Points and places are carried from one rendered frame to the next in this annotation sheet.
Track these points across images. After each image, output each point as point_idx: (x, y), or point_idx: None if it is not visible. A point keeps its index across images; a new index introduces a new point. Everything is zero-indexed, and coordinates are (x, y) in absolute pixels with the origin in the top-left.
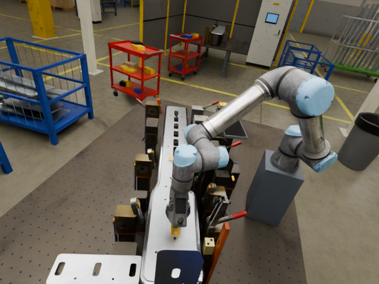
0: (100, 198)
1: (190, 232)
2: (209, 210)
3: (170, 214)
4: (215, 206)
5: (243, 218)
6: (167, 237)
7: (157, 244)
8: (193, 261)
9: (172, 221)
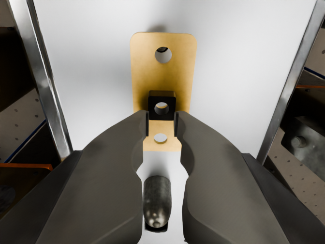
0: (288, 170)
1: (81, 79)
2: (34, 169)
3: (242, 194)
4: (2, 188)
5: (1, 140)
6: (201, 49)
7: (263, 1)
8: None
9: (194, 125)
